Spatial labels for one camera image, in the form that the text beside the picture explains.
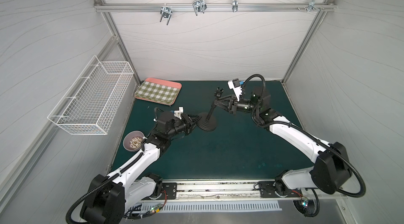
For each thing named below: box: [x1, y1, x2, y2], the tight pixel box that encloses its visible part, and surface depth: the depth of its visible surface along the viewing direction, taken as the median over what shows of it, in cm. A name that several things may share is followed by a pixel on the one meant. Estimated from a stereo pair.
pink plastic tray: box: [134, 77, 183, 106], surface depth 117 cm
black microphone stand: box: [196, 86, 225, 132], surface depth 75 cm
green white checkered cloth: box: [134, 77, 183, 106], surface depth 117 cm
